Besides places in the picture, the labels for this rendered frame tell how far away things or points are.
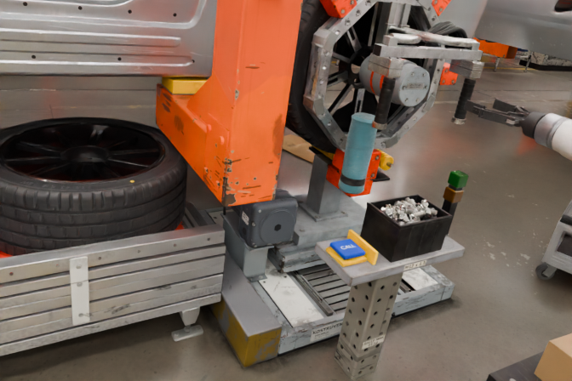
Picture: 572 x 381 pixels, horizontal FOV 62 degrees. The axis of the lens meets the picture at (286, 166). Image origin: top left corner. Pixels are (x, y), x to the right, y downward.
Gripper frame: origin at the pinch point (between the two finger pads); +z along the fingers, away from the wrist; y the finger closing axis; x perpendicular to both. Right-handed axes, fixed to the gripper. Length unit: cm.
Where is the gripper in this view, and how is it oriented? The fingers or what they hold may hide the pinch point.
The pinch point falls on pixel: (483, 105)
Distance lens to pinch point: 159.8
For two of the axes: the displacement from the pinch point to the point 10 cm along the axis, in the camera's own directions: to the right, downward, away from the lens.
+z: -4.9, -4.1, 7.7
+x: 1.3, -9.1, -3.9
